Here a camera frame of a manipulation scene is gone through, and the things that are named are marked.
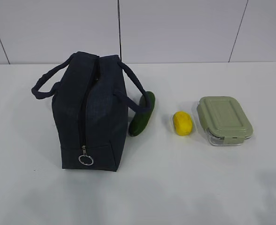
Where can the green cucumber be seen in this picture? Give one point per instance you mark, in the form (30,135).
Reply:
(140,120)

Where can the yellow lemon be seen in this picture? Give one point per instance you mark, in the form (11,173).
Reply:
(182,123)

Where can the navy blue lunch bag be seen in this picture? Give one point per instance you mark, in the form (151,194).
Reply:
(90,109)

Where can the green lid glass container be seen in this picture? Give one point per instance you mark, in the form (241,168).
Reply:
(224,121)

